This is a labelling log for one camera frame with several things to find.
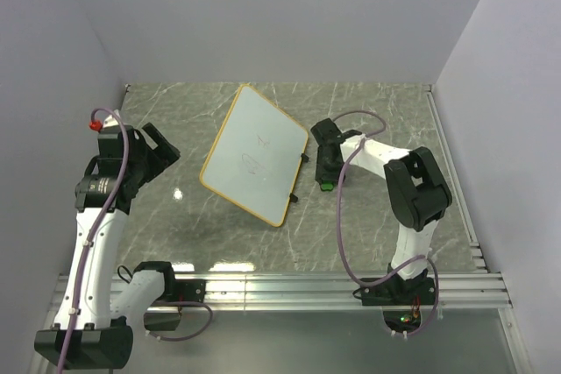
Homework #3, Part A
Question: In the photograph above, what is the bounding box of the green whiteboard eraser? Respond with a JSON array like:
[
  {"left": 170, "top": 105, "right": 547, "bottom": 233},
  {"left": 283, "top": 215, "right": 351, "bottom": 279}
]
[{"left": 320, "top": 181, "right": 337, "bottom": 192}]

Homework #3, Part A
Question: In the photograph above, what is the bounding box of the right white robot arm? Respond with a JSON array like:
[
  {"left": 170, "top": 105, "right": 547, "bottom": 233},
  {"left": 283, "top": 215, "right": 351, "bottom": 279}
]
[{"left": 311, "top": 118, "right": 452, "bottom": 304}]

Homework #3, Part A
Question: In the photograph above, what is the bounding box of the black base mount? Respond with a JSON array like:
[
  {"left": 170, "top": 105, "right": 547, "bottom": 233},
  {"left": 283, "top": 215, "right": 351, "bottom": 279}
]
[
  {"left": 352, "top": 273, "right": 438, "bottom": 307},
  {"left": 165, "top": 279, "right": 206, "bottom": 303}
]

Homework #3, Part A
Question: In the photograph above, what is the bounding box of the yellow framed whiteboard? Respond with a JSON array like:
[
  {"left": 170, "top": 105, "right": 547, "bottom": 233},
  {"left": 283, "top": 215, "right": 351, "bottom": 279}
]
[{"left": 199, "top": 84, "right": 309, "bottom": 227}]

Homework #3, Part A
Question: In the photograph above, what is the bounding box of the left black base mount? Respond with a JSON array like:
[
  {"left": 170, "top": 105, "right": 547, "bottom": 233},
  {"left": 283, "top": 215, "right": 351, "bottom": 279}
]
[{"left": 165, "top": 279, "right": 206, "bottom": 303}]

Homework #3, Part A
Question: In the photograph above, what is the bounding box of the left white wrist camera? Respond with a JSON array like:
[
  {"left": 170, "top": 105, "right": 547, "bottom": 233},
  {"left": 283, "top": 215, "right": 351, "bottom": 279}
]
[{"left": 89, "top": 108, "right": 126, "bottom": 134}]

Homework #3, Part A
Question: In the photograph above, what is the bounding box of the aluminium right side rail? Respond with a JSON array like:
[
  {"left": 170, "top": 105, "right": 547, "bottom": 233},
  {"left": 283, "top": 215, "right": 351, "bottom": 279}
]
[{"left": 423, "top": 84, "right": 490, "bottom": 273}]

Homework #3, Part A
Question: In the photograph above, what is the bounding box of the aluminium front rail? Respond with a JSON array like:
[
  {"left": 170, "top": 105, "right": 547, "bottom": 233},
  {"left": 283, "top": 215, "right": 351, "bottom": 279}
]
[{"left": 177, "top": 272, "right": 512, "bottom": 312}]

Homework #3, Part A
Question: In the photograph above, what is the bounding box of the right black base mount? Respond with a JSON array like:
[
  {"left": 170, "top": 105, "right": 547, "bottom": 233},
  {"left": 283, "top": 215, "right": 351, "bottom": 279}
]
[{"left": 352, "top": 273, "right": 438, "bottom": 307}]

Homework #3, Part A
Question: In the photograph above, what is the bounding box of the aluminium rail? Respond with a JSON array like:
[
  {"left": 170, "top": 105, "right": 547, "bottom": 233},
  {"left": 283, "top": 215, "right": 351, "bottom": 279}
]
[
  {"left": 177, "top": 272, "right": 512, "bottom": 312},
  {"left": 423, "top": 84, "right": 490, "bottom": 273}
]

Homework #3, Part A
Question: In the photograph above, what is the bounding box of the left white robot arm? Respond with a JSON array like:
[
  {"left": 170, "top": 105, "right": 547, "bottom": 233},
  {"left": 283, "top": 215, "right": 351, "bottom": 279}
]
[{"left": 34, "top": 122, "right": 181, "bottom": 371}]

